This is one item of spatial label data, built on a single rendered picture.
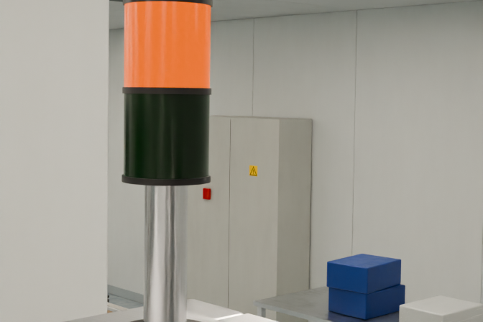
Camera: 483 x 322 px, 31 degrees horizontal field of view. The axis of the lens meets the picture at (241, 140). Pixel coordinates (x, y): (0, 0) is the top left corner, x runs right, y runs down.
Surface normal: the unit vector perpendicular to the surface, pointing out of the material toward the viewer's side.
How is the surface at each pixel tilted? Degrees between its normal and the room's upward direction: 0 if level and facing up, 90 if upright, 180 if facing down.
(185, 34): 90
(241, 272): 90
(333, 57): 90
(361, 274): 90
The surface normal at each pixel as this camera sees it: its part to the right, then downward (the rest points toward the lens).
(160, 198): -0.17, 0.05
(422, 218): -0.73, 0.03
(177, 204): 0.58, 0.05
